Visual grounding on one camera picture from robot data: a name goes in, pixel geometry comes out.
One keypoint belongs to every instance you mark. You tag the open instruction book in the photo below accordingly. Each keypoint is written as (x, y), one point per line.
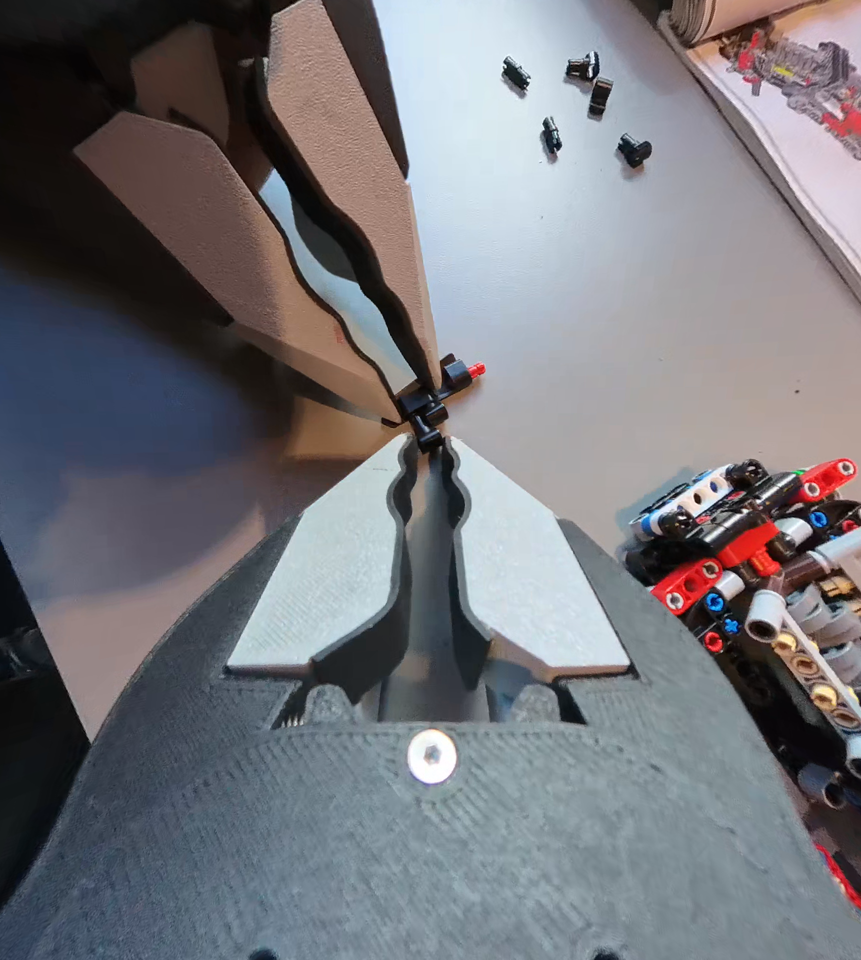
(835, 150)

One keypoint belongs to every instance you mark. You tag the grey desk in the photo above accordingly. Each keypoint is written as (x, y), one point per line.
(625, 300)

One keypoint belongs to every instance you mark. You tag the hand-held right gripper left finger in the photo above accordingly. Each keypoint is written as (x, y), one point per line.
(325, 592)

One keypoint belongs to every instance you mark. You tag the black hinged brick piece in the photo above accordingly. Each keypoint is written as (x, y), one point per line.
(419, 405)

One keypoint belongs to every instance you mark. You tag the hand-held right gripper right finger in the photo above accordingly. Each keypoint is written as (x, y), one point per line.
(535, 592)

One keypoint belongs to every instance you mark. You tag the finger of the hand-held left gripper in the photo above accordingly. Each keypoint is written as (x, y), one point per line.
(340, 112)
(198, 202)

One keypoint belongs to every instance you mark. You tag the toy brick car model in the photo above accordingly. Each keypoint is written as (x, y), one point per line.
(760, 570)

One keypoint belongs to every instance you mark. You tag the cluster of black connector pieces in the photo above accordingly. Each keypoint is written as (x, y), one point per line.
(629, 148)

